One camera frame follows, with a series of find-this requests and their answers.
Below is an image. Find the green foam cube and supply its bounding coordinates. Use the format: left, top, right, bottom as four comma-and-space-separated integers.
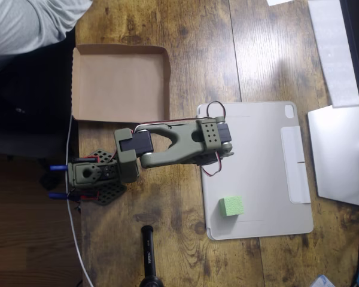
218, 196, 245, 218

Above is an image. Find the brown cardboard tray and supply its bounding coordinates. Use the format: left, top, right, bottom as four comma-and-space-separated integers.
71, 44, 171, 124

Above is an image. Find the tablet in grey folio case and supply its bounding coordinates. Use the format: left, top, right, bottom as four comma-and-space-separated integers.
196, 100, 314, 241

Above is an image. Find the silver monitor stand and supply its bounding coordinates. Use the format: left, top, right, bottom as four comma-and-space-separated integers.
307, 105, 359, 207

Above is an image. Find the light blue white box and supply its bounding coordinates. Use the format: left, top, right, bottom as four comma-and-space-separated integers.
311, 274, 337, 287

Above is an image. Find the white foam strip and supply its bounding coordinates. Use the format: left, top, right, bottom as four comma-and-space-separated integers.
307, 0, 359, 108

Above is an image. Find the person's arm in grey sleeve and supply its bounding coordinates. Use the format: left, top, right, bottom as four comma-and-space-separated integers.
0, 0, 93, 81

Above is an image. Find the red black servo wire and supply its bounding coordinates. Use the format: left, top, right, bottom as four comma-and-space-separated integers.
205, 100, 228, 121
201, 151, 224, 177

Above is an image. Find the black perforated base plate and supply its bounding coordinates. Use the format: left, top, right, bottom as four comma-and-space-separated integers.
73, 148, 128, 207

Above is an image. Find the black cylindrical handle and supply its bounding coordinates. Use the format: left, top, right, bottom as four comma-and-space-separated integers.
139, 225, 165, 287

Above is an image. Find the white cable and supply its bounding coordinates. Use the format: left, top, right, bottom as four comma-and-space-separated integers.
65, 115, 94, 287

